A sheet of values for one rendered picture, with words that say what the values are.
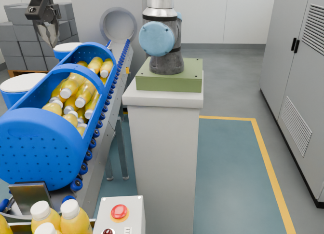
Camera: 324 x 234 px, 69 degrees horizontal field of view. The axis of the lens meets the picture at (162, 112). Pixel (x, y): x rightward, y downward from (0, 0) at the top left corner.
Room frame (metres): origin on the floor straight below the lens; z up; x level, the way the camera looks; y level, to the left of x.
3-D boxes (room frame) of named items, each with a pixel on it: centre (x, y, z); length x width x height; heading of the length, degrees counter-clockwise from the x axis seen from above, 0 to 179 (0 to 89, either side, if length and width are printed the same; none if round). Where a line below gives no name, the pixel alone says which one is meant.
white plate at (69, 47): (2.14, 0.81, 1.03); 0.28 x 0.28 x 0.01
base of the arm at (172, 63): (0.97, -0.03, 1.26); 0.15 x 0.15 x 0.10
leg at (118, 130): (1.55, 0.34, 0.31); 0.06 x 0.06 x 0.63; 1
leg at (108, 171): (1.54, 0.48, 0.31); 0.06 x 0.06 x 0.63; 1
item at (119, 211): (0.35, 0.10, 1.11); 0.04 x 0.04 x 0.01
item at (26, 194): (0.50, 0.40, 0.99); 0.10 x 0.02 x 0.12; 91
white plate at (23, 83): (1.33, 0.80, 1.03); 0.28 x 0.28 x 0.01
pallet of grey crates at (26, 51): (4.50, 2.16, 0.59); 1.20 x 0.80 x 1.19; 80
